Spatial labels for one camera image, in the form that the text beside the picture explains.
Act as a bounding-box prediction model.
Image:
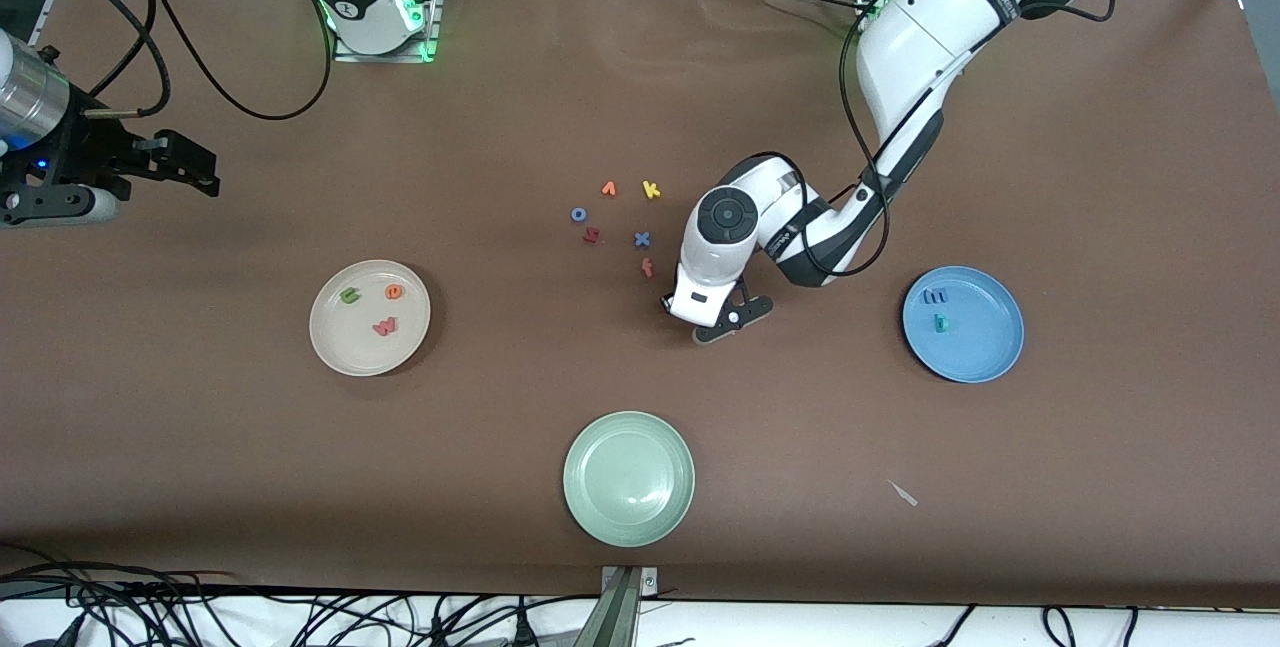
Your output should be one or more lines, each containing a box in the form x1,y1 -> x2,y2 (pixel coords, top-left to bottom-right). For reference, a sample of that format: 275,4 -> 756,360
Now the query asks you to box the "pale green plate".
562,411 -> 696,549

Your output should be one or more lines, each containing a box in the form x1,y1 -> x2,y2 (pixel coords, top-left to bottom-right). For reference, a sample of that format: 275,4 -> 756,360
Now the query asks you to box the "beige brown plate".
309,259 -> 432,377

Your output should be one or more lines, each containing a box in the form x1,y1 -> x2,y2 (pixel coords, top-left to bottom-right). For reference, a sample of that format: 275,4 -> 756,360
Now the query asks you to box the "blue plate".
902,266 -> 1026,384

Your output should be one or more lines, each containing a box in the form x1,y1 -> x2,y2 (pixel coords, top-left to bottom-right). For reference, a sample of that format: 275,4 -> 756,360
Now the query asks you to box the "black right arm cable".
85,0 -> 333,122

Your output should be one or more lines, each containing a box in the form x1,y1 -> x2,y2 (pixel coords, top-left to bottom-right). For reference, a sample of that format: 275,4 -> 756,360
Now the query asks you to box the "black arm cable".
85,0 -> 333,122
760,0 -> 1116,280

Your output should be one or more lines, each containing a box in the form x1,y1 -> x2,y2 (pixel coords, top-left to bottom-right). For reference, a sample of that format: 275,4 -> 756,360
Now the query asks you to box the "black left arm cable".
760,0 -> 1116,280

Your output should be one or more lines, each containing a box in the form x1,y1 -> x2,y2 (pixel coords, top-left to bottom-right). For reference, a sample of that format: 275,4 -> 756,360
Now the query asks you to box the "aluminium bracket at table edge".
575,565 -> 661,647

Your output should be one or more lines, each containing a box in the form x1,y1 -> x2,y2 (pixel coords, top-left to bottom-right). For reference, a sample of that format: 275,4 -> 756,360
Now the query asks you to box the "black cable bundle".
0,577 -> 601,647

